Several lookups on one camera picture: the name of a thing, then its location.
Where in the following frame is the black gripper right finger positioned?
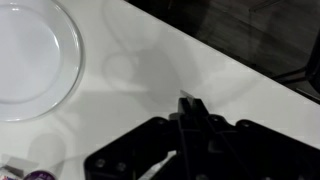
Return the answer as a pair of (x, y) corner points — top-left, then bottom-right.
(192, 98), (320, 180)

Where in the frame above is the small white sachet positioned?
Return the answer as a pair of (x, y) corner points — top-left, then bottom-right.
(0, 155), (39, 180)

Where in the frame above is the purple bottle with red cap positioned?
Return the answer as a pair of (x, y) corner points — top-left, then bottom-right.
(22, 169), (57, 180)

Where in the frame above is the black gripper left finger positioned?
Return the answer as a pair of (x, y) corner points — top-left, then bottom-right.
(84, 97), (204, 180)

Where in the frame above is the empty white plate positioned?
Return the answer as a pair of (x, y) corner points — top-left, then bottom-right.
(0, 0), (85, 123)

